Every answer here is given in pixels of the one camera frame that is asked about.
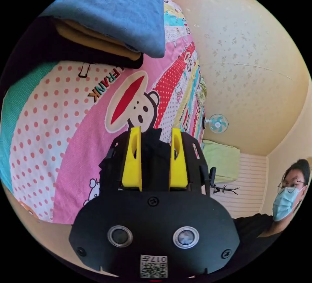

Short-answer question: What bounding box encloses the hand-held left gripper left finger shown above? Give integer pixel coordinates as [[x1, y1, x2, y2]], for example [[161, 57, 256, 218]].
[[122, 127, 143, 190]]

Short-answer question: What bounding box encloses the pile of clothes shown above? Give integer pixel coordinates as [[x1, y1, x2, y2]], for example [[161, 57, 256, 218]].
[[4, 0, 167, 89]]

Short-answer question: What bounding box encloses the light green pillow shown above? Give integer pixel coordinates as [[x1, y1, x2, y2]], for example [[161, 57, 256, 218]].
[[201, 139, 241, 184]]

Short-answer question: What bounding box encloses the person's body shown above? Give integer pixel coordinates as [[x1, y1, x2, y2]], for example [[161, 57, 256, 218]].
[[233, 158, 312, 273]]

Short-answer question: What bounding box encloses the bed with printed cartoon sheet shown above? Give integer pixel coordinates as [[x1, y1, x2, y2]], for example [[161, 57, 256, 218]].
[[0, 0, 208, 225]]

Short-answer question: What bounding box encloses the wall fan with teal blades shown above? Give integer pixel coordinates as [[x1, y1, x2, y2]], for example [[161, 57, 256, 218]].
[[204, 113, 229, 134]]

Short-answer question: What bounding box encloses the black long sleeve shirt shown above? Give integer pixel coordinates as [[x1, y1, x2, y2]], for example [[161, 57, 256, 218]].
[[98, 128, 172, 191]]

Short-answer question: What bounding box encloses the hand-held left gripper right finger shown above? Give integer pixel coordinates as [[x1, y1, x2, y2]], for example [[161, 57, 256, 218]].
[[169, 128, 189, 190]]

